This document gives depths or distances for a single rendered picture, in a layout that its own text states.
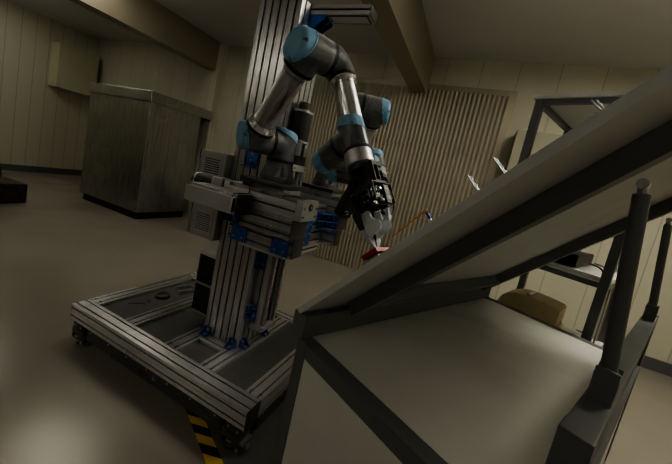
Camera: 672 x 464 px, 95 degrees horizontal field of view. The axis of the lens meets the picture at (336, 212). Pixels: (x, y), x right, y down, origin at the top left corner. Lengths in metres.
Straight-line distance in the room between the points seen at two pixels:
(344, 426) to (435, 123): 3.74
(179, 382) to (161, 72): 6.12
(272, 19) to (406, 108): 2.79
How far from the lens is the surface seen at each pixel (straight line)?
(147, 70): 7.50
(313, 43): 1.09
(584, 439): 0.57
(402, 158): 4.18
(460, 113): 4.20
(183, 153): 5.46
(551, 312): 1.90
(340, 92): 1.11
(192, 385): 1.71
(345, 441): 0.86
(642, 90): 0.54
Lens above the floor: 1.26
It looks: 7 degrees down
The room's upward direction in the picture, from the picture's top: 12 degrees clockwise
